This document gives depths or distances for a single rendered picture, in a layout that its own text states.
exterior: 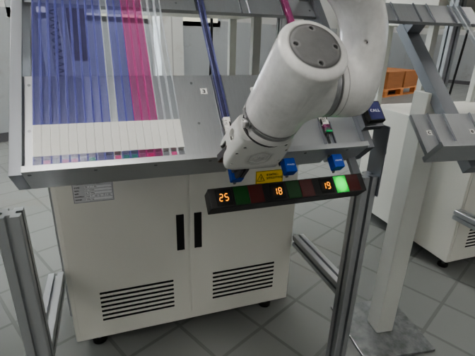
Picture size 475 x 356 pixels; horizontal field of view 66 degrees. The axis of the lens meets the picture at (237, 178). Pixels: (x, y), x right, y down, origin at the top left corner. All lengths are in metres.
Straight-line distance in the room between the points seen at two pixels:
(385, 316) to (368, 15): 1.08
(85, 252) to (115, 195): 0.19
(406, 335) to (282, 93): 1.15
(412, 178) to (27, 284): 0.97
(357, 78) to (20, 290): 0.67
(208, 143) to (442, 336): 1.11
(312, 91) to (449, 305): 1.36
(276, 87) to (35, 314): 0.63
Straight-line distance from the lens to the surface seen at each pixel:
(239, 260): 1.21
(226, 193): 0.68
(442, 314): 1.62
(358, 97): 0.48
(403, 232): 1.21
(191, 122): 0.72
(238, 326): 1.36
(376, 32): 0.48
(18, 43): 0.82
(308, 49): 0.42
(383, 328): 1.42
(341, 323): 1.11
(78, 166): 0.65
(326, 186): 0.77
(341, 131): 0.84
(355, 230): 0.94
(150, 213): 1.05
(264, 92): 0.45
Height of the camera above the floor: 0.94
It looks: 21 degrees down
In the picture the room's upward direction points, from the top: 2 degrees clockwise
